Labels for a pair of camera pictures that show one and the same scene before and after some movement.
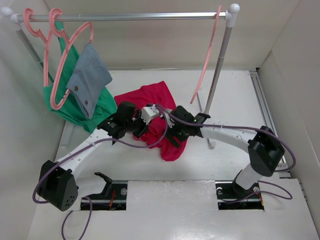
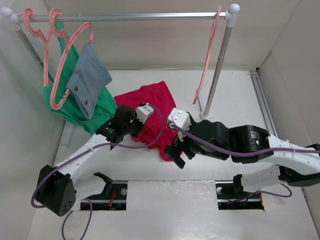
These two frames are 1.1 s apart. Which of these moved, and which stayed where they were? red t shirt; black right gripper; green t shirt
Moved: black right gripper
Stayed: red t shirt; green t shirt
